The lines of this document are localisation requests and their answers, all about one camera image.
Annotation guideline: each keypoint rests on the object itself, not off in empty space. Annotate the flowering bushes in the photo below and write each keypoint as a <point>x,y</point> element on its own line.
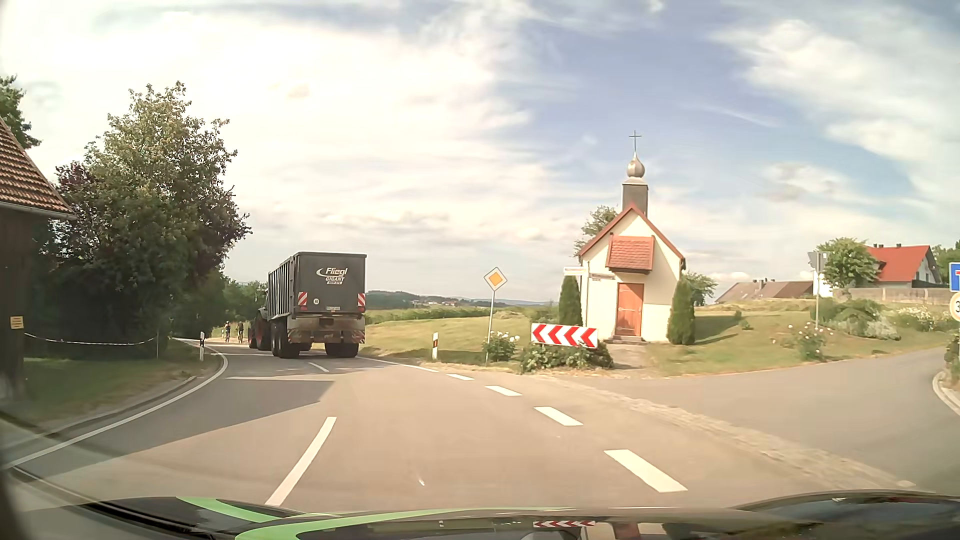
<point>562,358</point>

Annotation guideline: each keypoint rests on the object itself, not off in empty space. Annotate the white direction signs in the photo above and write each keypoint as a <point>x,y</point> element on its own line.
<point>577,271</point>

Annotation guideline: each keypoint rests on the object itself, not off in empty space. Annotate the road markings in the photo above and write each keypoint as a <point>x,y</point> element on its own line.
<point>645,471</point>

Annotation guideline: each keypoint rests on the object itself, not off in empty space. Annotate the grass field around chapel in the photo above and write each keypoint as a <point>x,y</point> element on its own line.
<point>750,349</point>

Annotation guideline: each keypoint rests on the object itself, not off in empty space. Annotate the tree behind chapel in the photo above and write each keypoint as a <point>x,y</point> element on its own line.
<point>596,223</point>

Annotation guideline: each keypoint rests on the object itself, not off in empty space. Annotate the white house with red roof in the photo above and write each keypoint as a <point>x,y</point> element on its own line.
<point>904,264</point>

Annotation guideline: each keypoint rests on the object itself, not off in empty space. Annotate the white marker post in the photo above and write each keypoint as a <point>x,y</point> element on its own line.
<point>435,346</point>
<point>201,343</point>

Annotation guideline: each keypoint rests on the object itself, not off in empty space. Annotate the grey asphalt road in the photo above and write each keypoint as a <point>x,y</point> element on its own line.
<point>450,442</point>

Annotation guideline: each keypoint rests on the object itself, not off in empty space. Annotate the conical evergreen shrub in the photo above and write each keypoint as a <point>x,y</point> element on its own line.
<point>570,302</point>
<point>681,315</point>

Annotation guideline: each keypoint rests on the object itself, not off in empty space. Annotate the red white chevron board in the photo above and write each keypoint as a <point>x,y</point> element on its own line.
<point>564,335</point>

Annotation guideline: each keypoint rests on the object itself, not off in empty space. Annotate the car's own bonnet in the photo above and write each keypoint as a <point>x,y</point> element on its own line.
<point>465,521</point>

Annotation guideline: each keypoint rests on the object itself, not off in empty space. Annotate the blue and round road signs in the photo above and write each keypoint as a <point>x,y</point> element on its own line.
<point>955,289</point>

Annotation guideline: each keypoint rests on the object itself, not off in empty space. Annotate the yellow diamond priority sign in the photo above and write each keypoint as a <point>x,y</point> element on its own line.
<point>494,280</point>

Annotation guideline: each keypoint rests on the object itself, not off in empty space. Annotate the small white chapel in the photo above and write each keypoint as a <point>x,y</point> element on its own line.
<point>630,285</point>

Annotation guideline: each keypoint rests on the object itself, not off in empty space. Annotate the road sign on post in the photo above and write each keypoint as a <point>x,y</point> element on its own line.
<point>817,262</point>

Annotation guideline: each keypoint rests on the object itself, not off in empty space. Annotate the dark wooden building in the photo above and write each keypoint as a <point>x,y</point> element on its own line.
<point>19,225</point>

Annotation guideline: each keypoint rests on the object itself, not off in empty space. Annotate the round green tree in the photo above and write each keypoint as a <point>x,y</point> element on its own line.
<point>847,262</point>

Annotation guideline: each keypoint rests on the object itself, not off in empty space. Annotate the stone wall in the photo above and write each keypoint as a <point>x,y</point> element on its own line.
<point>900,295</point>

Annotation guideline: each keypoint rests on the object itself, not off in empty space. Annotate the tractor with dark trailer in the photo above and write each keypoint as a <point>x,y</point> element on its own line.
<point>315,304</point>

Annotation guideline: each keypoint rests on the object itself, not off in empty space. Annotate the large leafy tree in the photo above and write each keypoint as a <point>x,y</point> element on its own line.
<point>142,225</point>

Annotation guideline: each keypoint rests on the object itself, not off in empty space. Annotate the hedge row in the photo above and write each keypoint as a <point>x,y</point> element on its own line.
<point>427,315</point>

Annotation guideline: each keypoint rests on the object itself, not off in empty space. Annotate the low brown-roofed building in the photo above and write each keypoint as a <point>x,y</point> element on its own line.
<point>765,291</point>

